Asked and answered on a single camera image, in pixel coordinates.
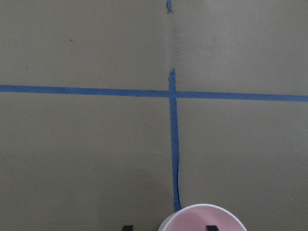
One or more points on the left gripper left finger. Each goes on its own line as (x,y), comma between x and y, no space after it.
(127,228)

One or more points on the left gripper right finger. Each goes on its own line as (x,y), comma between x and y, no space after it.
(211,228)

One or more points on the pink paper cup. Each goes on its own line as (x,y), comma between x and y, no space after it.
(197,217)

